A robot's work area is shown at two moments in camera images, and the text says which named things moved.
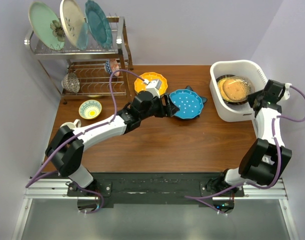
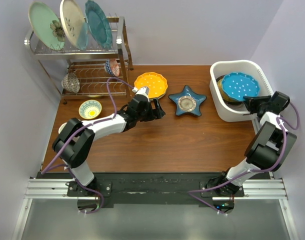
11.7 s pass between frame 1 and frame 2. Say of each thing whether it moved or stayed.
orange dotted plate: stayed
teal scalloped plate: stayed
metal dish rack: stayed
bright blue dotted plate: moved
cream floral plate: stayed
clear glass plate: moved
